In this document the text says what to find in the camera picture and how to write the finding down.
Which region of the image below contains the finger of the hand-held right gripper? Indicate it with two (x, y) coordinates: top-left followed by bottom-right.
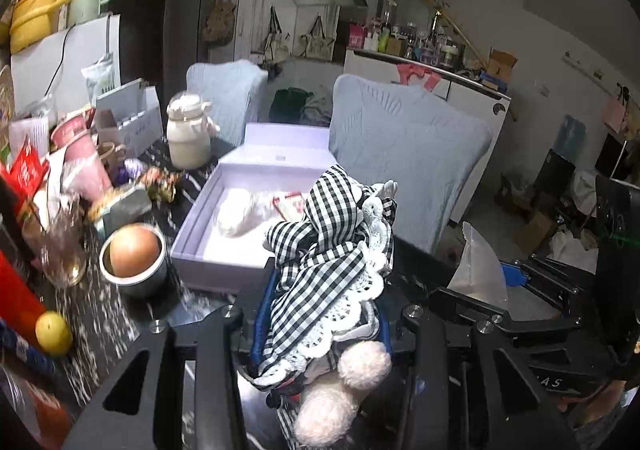
(501, 255), (598, 305)
(429, 285), (585, 350)

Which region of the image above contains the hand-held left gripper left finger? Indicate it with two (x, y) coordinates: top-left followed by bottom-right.
(62, 274), (274, 450)

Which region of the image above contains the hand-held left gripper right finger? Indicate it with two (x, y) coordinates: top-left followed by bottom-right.
(386, 304), (581, 450)

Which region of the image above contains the clear zip bag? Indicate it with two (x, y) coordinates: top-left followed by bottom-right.
(447, 222), (510, 311)

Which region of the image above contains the lavender gift box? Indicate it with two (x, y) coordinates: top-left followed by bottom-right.
(170, 124), (341, 293)

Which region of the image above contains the checkered plush doll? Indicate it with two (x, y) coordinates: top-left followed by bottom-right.
(247, 164), (401, 448)

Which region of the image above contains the red white snack packet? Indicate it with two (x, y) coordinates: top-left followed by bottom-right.
(272, 192), (308, 221)

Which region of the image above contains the person's right hand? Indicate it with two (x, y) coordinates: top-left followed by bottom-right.
(569, 379), (640, 431)

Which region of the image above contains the white plastic bag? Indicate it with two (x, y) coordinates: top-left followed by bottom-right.
(550, 225), (598, 275)

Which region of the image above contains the brown cardboard box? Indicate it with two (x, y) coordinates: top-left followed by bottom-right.
(515, 210), (556, 255)

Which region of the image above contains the black box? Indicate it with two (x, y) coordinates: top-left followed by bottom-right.
(532, 147), (576, 201)

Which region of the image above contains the steel bowl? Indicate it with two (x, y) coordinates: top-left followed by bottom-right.
(99, 224), (168, 299)

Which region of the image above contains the blue water bottle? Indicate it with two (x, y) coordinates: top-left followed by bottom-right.
(557, 115), (587, 163)

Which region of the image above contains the brown onion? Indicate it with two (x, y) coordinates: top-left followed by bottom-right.
(109, 225), (160, 277)

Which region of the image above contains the light blue covered chair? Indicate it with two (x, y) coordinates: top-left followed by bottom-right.
(186, 60), (269, 148)
(328, 74), (495, 253)

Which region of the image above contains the gold foil wrapper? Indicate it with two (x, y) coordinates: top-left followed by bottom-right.
(142, 167), (181, 203)

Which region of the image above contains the grey block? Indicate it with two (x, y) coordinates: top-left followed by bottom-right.
(95, 185), (153, 231)

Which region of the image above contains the white cabinet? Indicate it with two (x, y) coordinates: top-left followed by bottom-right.
(344, 47), (512, 225)

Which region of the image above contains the yellow lemon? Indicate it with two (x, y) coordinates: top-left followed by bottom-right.
(35, 311), (73, 357)

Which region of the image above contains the white ceramic teapot jar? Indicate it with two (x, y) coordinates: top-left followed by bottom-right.
(166, 92), (221, 169)

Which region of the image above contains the small cardboard box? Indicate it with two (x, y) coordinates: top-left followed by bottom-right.
(487, 48), (518, 90)

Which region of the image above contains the purple foil wrapper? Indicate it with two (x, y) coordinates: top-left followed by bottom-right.
(112, 157), (143, 185)

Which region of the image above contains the glass goblet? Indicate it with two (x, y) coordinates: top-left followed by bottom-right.
(22, 195), (88, 288)

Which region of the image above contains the pink cloth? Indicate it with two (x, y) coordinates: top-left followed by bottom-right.
(397, 62), (448, 90)

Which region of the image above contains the blue patterned stick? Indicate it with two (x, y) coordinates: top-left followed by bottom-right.
(0, 320), (56, 376)

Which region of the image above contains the brown mug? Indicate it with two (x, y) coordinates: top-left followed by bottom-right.
(97, 142), (128, 171)

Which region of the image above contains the grey bag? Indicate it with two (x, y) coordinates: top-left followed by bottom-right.
(300, 94), (333, 125)

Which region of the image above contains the green bag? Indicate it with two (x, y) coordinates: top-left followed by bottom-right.
(270, 87), (313, 123)

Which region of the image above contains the white carton of bottles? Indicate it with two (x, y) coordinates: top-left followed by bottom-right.
(95, 78), (163, 158)

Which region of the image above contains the pink cup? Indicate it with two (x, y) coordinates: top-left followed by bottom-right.
(50, 115), (113, 201)

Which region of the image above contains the red bottle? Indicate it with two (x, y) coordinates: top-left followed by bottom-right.
(0, 250), (48, 351)

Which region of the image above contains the row of bottles and jars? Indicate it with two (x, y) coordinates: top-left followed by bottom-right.
(347, 14), (468, 68)

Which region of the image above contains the bamboo pole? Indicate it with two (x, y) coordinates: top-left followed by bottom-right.
(395, 0), (488, 70)

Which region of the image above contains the canvas tote bag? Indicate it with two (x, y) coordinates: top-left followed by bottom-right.
(295, 14), (333, 60)
(252, 7), (291, 65)

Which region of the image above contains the green white pouch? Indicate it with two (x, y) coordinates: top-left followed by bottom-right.
(81, 54), (121, 103)

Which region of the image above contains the brown hanging bag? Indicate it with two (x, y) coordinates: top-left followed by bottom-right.
(202, 0), (236, 48)

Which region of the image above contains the white fridge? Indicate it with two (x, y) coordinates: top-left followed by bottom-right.
(10, 14), (123, 115)

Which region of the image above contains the yellow pot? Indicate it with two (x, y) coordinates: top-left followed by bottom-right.
(9, 0), (86, 54)

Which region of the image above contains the wall cable duct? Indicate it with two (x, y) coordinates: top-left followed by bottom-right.
(562, 52), (613, 80)

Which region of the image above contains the black kettle cable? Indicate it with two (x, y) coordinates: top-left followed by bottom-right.
(42, 24), (76, 100)

